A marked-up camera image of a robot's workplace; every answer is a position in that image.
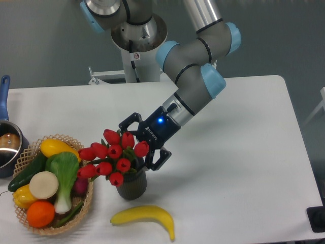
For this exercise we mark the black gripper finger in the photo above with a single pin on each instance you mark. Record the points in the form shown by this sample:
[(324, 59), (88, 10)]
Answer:
[(133, 118), (149, 164)]

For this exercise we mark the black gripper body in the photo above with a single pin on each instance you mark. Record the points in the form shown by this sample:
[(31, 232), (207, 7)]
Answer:
[(158, 128)]

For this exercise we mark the red tulip bouquet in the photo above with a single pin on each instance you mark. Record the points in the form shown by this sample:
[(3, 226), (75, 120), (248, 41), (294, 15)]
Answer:
[(114, 157)]

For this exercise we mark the yellow banana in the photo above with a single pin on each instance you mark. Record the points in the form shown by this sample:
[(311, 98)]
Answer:
[(146, 213)]

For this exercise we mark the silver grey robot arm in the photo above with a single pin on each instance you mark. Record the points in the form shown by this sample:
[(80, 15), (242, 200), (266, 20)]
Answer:
[(141, 37)]

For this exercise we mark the dark ribbed vase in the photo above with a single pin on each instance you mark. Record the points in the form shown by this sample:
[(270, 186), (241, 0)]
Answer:
[(134, 184)]

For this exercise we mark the green bok choy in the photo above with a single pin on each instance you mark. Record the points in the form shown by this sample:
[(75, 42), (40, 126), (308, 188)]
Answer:
[(64, 166)]

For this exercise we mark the purple red radish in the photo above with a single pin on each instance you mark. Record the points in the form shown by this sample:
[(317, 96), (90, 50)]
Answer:
[(80, 186)]

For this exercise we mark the yellow squash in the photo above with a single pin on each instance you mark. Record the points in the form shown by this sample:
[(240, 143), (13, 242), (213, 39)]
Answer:
[(50, 147)]

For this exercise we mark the green cucumber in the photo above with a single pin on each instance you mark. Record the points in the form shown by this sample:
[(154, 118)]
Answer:
[(24, 177)]

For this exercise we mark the green bean pod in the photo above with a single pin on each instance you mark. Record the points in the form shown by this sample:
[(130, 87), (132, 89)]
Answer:
[(70, 216)]

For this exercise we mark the woven wicker basket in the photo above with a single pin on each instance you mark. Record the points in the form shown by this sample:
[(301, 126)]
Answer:
[(25, 158)]

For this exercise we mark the orange fruit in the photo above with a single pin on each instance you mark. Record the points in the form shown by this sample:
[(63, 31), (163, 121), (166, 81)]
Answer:
[(40, 214)]

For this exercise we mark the yellow bell pepper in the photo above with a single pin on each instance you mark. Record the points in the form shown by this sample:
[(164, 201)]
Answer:
[(23, 197)]

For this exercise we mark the black device at table edge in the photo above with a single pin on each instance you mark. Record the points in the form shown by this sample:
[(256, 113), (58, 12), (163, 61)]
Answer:
[(316, 218)]

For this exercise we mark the blue handled saucepan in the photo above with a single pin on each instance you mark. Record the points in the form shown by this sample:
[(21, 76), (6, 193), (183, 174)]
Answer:
[(13, 142)]

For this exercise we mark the white frame at right edge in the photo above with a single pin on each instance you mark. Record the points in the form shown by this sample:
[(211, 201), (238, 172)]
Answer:
[(317, 112)]

